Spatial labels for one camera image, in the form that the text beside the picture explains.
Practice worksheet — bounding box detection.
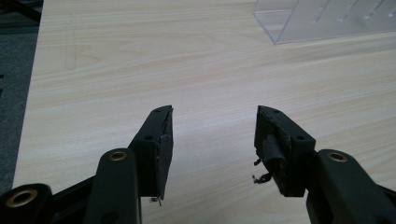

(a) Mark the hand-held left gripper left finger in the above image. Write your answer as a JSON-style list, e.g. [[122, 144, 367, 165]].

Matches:
[[127, 105, 175, 207]]

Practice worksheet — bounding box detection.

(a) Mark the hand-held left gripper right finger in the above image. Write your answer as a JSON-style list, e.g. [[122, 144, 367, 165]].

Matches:
[[252, 105, 317, 198]]

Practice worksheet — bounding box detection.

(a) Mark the clear acrylic rack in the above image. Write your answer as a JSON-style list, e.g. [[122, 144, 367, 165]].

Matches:
[[253, 0, 396, 46]]

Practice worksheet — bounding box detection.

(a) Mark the black metal stand leg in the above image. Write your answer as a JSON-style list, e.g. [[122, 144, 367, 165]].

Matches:
[[0, 0, 44, 23]]

